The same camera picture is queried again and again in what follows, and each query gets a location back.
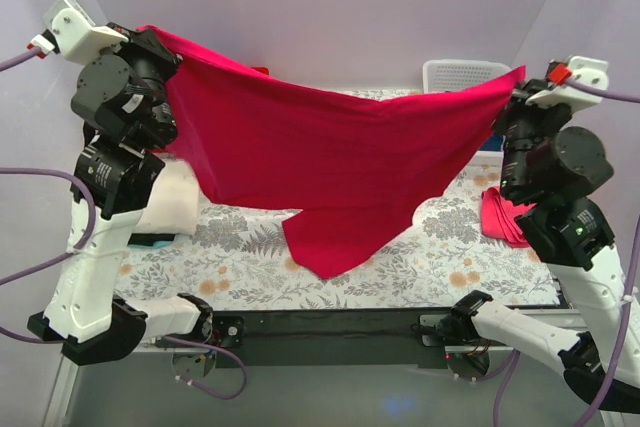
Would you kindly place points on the folded black t shirt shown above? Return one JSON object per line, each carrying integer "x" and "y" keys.
{"x": 150, "y": 240}

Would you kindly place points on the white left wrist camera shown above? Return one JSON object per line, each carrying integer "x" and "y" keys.
{"x": 71, "y": 33}

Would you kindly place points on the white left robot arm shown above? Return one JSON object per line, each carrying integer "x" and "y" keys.
{"x": 121, "y": 96}

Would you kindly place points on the white plastic laundry basket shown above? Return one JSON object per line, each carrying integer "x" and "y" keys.
{"x": 449, "y": 75}

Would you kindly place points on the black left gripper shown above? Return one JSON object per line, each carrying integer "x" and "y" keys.
{"x": 151, "y": 45}

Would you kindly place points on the folded white t shirt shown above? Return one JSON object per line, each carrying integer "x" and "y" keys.
{"x": 173, "y": 205}

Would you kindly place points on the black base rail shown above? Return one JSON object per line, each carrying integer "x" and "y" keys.
{"x": 330, "y": 337}

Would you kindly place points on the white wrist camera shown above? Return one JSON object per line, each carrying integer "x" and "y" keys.
{"x": 71, "y": 33}
{"x": 577, "y": 81}

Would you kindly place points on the crimson red t shirt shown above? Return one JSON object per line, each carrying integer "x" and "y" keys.
{"x": 352, "y": 170}

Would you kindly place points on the red plastic tray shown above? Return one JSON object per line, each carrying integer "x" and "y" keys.
{"x": 262, "y": 70}

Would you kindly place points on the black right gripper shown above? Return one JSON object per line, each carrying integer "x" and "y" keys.
{"x": 516, "y": 98}

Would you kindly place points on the folded pink t shirt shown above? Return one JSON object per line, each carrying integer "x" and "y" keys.
{"x": 498, "y": 218}

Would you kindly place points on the floral patterned table mat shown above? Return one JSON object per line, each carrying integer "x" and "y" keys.
{"x": 238, "y": 260}

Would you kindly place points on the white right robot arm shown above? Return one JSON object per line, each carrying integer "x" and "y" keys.
{"x": 553, "y": 168}

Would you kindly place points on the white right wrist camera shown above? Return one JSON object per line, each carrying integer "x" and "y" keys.
{"x": 577, "y": 81}

